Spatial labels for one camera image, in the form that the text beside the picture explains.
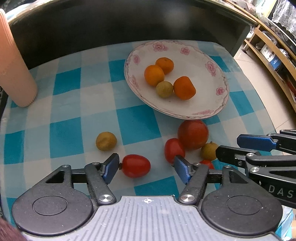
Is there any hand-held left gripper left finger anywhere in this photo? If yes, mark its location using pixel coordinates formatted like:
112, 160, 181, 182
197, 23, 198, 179
44, 153, 120, 205

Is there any wooden shelf unit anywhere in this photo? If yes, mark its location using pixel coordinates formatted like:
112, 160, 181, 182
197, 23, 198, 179
225, 0, 296, 102

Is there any dark fuzzy cloth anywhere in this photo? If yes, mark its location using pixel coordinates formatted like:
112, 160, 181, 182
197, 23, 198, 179
0, 218, 23, 241

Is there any yellow green round fruit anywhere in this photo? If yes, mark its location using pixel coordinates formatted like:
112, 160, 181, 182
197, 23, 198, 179
156, 81, 174, 99
200, 142, 219, 161
96, 132, 117, 151

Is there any white box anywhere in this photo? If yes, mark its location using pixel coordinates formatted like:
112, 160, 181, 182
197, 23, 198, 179
260, 44, 277, 61

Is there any dark coffee table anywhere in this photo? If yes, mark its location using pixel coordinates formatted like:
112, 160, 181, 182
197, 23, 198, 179
5, 0, 259, 70

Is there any blue checked tablecloth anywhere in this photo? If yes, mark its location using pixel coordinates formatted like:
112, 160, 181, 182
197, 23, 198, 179
0, 40, 295, 241

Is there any white floral plate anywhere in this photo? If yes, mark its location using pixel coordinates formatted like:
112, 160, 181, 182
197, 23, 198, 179
124, 40, 230, 120

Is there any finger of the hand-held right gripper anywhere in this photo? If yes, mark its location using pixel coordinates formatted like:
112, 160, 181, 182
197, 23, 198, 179
216, 145, 296, 183
237, 130, 296, 154

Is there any large red tomato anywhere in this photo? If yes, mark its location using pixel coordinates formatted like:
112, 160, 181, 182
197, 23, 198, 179
177, 120, 209, 151

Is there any small red tomato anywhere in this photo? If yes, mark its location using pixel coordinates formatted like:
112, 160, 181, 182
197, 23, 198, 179
121, 154, 151, 178
199, 160, 215, 170
164, 138, 186, 164

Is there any pink ribbed cylinder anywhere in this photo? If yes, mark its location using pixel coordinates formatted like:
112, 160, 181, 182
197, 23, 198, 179
0, 9, 38, 107

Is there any small orange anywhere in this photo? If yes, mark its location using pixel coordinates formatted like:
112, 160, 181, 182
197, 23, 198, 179
144, 65, 165, 87
173, 76, 196, 100
155, 57, 174, 75

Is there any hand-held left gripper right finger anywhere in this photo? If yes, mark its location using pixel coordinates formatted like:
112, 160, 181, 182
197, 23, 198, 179
174, 155, 249, 205

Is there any white lace cloth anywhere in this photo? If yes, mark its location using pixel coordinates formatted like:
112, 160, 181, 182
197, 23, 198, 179
270, 0, 296, 42

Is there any blue box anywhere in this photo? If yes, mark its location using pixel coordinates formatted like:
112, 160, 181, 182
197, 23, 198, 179
269, 57, 284, 70

